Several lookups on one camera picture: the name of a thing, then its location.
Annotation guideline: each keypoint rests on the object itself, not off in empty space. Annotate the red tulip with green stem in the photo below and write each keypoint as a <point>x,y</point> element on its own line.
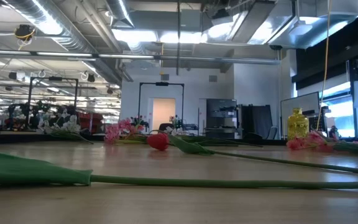
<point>42,171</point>
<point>158,141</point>

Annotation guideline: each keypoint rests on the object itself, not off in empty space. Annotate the pink artificial flower bunch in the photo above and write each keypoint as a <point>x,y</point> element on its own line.
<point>309,141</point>
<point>113,132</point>

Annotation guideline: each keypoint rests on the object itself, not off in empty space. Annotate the white artificial flower bunch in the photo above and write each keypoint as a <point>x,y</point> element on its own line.
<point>68,126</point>

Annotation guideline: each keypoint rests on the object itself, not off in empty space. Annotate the yellow glass vase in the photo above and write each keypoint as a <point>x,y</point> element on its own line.
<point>297,124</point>

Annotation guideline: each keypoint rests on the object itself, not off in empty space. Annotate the background flower bunch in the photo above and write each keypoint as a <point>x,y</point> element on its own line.
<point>175,119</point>
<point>138,121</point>

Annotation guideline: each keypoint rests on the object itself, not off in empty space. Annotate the black chair back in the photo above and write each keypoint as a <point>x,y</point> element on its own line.
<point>166,127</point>

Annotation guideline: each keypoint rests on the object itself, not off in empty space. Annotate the black cabinet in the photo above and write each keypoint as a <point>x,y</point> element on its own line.
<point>221,107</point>

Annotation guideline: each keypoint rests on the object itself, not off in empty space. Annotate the grey horizontal ceiling pipe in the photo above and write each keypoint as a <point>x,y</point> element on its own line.
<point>197,58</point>

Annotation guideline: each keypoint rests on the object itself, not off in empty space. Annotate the black vertical ceiling pole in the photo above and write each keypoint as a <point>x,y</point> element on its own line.
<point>178,37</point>

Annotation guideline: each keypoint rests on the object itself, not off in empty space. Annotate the dark curtain panel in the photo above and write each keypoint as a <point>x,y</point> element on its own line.
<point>256,121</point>

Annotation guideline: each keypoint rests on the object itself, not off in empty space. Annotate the red storage bins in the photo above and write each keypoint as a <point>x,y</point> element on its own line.
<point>87,119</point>

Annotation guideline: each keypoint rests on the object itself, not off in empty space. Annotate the black white panel floor stand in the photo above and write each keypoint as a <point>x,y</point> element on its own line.
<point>300,102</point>

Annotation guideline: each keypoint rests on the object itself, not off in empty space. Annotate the white pendant lamp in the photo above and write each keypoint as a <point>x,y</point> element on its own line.
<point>301,28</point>

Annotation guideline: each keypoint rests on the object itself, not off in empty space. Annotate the black overhead camera frame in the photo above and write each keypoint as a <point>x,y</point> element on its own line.
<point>55,78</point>
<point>162,83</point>

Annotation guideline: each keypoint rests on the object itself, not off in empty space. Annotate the silver spiral ceiling duct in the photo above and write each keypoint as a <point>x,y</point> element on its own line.
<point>57,28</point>
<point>120,11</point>

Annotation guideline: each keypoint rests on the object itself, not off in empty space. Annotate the silver rectangular ceiling duct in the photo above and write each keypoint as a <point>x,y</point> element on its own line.
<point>259,21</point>

